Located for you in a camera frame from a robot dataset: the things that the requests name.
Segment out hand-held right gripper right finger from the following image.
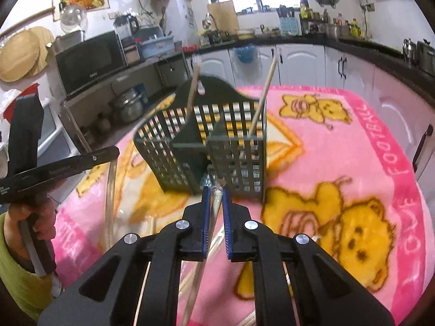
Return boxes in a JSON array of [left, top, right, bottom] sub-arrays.
[[222, 188, 396, 326]]

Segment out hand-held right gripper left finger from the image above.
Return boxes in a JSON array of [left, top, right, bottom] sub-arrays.
[[37, 187, 213, 326]]

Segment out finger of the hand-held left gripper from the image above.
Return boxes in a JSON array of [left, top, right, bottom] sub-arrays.
[[52, 145, 120, 181]]

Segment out plastic-wrapped chopstick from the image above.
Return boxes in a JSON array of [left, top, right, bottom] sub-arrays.
[[182, 185, 225, 326]]

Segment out green plastic utensil basket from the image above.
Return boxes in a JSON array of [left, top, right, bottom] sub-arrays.
[[133, 77, 269, 202]]

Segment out person's left hand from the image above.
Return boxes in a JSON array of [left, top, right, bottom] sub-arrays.
[[10, 191, 58, 246]]

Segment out red plastic basin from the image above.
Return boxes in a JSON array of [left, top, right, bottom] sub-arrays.
[[15, 83, 39, 99]]

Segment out steel pot with lid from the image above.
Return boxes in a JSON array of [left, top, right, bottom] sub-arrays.
[[112, 88, 145, 123]]

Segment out round wooden board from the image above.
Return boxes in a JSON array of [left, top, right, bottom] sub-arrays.
[[29, 26, 55, 75], [0, 32, 41, 83]]

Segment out black microwave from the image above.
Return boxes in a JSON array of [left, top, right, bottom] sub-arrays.
[[54, 30, 128, 97]]

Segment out metal shelf rack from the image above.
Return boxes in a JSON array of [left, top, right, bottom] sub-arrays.
[[59, 49, 191, 153]]

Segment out steel rectangular container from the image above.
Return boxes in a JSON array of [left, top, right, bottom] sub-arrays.
[[52, 30, 85, 51]]

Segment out pink bear printed blanket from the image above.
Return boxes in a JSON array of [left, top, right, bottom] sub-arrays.
[[51, 86, 427, 326]]

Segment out clear glass dome lid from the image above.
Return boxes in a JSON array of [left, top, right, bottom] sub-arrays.
[[59, 5, 89, 35]]

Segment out blue dish tub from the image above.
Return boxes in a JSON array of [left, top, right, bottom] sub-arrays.
[[138, 36, 175, 59]]

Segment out black blender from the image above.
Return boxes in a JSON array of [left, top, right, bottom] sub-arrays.
[[113, 14, 141, 39]]

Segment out blue plastic bag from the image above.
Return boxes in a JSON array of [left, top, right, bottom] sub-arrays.
[[234, 44, 257, 65]]

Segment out wooden cutting board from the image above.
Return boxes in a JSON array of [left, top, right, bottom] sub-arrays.
[[207, 1, 239, 32]]

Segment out light blue knife block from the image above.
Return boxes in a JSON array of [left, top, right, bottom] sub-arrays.
[[278, 5, 301, 36]]

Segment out steel pot on counter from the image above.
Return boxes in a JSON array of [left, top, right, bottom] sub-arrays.
[[324, 23, 350, 39]]

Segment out steel kettle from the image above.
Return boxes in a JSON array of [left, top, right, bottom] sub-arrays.
[[402, 37, 418, 63]]

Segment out wooden wall rail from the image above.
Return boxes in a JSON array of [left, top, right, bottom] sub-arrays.
[[0, 6, 57, 38]]

